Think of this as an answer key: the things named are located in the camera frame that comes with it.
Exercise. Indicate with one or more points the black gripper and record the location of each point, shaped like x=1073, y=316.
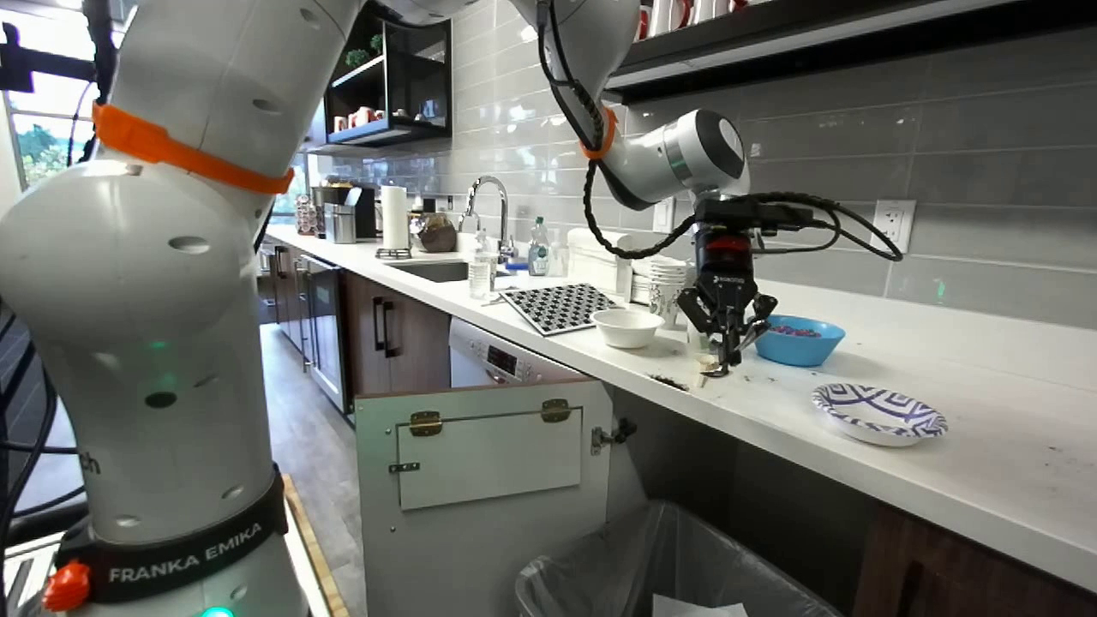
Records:
x=729, y=269

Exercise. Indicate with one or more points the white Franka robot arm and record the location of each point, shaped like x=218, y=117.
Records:
x=174, y=287

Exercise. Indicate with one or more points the blue bowl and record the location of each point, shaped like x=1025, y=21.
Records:
x=801, y=341

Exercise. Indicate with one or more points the white bowl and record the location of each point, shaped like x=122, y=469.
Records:
x=629, y=327

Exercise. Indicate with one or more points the grey trash bin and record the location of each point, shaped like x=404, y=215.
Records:
x=595, y=572

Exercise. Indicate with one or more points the cream flat stick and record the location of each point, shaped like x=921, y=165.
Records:
x=700, y=375

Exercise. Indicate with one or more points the small black object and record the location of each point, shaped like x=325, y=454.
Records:
x=671, y=381

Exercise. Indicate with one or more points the metal door latch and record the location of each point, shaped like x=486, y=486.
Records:
x=614, y=434

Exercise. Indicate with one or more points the black white checkerboard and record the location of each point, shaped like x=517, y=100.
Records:
x=560, y=309

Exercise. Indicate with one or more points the blue patterned paper plate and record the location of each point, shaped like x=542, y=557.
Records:
x=880, y=414

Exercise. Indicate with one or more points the brass door hinge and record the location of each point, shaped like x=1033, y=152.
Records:
x=427, y=423
x=557, y=410

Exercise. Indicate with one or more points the clear plastic bottle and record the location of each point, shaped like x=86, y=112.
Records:
x=539, y=248

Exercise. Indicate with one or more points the steel dishwasher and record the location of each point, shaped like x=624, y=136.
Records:
x=503, y=361

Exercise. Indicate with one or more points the clear water bottle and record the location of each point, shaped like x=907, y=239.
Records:
x=483, y=269

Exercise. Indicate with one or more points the chrome kitchen faucet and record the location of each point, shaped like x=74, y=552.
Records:
x=490, y=208

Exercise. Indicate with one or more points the steel kitchen sink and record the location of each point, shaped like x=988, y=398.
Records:
x=434, y=269

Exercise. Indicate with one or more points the brown glass jar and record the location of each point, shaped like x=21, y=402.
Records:
x=438, y=232

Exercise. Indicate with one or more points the white red mug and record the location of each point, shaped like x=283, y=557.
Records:
x=642, y=21
x=671, y=16

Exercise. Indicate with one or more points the open cabinet door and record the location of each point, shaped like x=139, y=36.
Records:
x=491, y=517

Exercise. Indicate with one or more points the white paper towel roll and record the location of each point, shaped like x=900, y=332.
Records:
x=395, y=224

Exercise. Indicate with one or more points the dark wooden lower cabinet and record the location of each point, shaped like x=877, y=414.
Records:
x=972, y=572

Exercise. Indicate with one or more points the black coffee machine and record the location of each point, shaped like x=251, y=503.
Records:
x=349, y=215

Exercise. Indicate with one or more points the white wall outlet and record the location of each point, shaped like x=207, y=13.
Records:
x=894, y=226

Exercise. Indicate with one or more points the dark open wall shelf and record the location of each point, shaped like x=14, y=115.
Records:
x=389, y=79

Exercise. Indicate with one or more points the black camera stand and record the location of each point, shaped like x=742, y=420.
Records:
x=36, y=62

